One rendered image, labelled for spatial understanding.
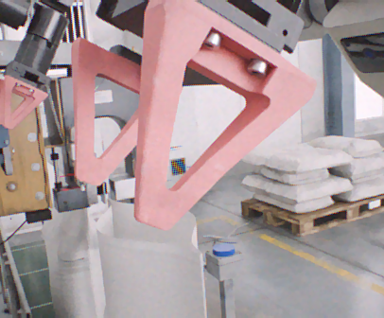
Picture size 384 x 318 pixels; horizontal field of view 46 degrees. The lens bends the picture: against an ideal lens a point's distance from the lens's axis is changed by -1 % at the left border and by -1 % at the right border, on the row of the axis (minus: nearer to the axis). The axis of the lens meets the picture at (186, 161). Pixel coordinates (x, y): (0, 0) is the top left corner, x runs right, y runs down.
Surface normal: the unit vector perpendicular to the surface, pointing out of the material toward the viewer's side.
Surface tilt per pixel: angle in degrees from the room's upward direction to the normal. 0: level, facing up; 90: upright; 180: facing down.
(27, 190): 90
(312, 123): 90
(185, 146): 90
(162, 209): 99
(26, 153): 90
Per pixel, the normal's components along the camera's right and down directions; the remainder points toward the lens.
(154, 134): 0.32, 0.38
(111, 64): 0.46, 0.07
